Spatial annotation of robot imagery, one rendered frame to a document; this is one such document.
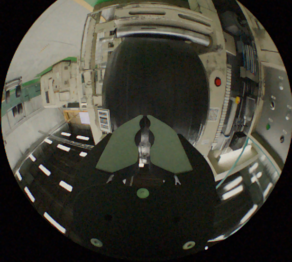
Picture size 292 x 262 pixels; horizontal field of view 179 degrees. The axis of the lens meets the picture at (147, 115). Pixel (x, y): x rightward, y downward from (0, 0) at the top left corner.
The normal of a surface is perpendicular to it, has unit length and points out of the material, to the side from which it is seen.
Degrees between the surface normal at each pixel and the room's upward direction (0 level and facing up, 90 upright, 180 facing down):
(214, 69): 90
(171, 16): 90
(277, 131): 90
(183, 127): 91
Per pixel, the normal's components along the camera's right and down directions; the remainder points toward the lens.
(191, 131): 0.00, 0.38
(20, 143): 1.00, 0.04
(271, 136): -1.00, -0.01
